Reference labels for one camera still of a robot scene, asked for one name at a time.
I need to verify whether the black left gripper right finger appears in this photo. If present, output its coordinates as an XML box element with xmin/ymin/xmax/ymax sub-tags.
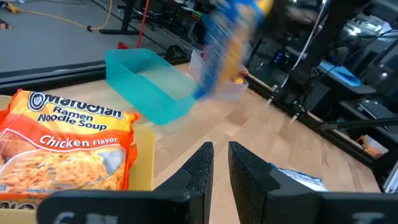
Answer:
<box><xmin>228</xmin><ymin>141</ymin><xmax>318</xmax><ymax>224</ymax></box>

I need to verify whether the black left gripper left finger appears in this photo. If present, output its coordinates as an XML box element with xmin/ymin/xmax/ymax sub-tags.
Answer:
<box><xmin>154</xmin><ymin>141</ymin><xmax>215</xmax><ymax>224</ymax></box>

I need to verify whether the blue Maruchan noodle packet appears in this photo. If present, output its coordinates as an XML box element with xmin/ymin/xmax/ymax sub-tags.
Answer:
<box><xmin>193</xmin><ymin>0</ymin><xmax>275</xmax><ymax>101</ymax></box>
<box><xmin>267</xmin><ymin>161</ymin><xmax>330</xmax><ymax>192</ymax></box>

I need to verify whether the orange Maruchan chicken noodle packet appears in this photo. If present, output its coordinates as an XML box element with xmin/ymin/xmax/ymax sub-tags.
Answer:
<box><xmin>0</xmin><ymin>193</ymin><xmax>43</xmax><ymax>211</ymax></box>
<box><xmin>0</xmin><ymin>89</ymin><xmax>140</xmax><ymax>200</ymax></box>

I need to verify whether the yellow plastic bin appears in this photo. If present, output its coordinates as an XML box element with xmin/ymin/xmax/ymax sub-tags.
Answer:
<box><xmin>0</xmin><ymin>94</ymin><xmax>155</xmax><ymax>224</ymax></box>

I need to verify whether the teal plastic bin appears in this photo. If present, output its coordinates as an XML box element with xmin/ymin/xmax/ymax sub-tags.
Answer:
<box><xmin>104</xmin><ymin>48</ymin><xmax>200</xmax><ymax>126</ymax></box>

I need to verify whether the clear plastic bin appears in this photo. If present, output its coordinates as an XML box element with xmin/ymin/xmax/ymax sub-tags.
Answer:
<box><xmin>188</xmin><ymin>49</ymin><xmax>249</xmax><ymax>101</ymax></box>

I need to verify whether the orange small item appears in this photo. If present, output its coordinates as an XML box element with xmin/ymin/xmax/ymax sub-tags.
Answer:
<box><xmin>356</xmin><ymin>134</ymin><xmax>389</xmax><ymax>159</ymax></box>

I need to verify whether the blue flat item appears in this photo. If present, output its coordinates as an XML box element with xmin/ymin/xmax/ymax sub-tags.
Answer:
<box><xmin>318</xmin><ymin>60</ymin><xmax>363</xmax><ymax>88</ymax></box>

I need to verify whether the black keyboard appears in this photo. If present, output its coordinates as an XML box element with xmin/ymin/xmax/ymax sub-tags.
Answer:
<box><xmin>357</xmin><ymin>98</ymin><xmax>398</xmax><ymax>127</ymax></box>

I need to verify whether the red floor stand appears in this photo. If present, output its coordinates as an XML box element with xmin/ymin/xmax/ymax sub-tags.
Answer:
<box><xmin>116</xmin><ymin>0</ymin><xmax>150</xmax><ymax>50</ymax></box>

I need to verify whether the black desk leg frame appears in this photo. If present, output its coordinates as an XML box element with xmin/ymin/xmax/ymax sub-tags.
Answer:
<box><xmin>98</xmin><ymin>0</ymin><xmax>141</xmax><ymax>35</ymax></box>

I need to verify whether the yellow extension cable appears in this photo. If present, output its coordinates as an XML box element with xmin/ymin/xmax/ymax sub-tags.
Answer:
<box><xmin>0</xmin><ymin>0</ymin><xmax>113</xmax><ymax>32</ymax></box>

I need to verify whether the yellow cable plug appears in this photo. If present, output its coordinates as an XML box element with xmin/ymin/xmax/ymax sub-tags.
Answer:
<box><xmin>1</xmin><ymin>1</ymin><xmax>20</xmax><ymax>14</ymax></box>

